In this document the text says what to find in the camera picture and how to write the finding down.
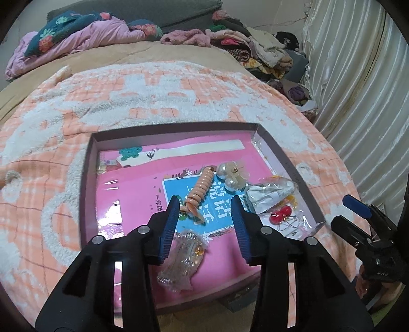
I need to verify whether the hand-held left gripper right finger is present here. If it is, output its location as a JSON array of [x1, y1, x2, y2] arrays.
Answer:
[[231, 195, 374, 332]]

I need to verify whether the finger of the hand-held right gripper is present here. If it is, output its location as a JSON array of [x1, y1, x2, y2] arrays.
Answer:
[[342, 195, 398, 232], [331, 216, 376, 254]]

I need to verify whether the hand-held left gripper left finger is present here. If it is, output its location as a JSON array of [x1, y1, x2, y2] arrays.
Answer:
[[35, 195, 181, 332]]

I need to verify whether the clear bag of gold jewelry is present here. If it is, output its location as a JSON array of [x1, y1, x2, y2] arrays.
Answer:
[[156, 231, 209, 293]]

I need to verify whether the white card earrings packet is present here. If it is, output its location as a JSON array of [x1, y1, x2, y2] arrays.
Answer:
[[245, 177, 296, 215]]

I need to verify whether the red cherry earrings bag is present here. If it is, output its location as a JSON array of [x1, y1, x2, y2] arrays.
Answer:
[[267, 204, 317, 238]]

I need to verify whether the peach coil hair tie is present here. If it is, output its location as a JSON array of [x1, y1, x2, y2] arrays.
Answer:
[[179, 168, 217, 224]]

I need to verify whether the shallow grey cardboard box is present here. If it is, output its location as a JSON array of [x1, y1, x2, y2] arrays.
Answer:
[[78, 122, 327, 317]]

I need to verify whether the pink book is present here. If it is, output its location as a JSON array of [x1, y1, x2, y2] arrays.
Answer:
[[95, 138, 279, 296]]

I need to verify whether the cream pleated curtain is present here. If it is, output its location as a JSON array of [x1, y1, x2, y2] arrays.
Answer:
[[300, 0, 409, 219]]

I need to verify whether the orange plaid cloud blanket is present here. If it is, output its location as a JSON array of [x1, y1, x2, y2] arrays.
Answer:
[[0, 61, 369, 321]]

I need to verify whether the pile of clothes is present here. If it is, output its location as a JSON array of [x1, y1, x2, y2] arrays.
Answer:
[[204, 9, 319, 119]]

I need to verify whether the beige bed sheet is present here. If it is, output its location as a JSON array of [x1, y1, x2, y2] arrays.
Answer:
[[0, 41, 256, 126]]

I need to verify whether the pink fluffy garment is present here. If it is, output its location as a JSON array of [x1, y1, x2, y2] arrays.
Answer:
[[160, 29, 212, 47]]

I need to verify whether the pink quilt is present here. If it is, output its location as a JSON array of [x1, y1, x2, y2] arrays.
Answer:
[[5, 16, 164, 81]]

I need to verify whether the grey headboard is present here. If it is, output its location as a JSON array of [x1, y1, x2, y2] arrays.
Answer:
[[46, 0, 223, 30]]

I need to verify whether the teal floral pillow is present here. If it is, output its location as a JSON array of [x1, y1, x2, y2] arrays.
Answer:
[[24, 10, 111, 58]]

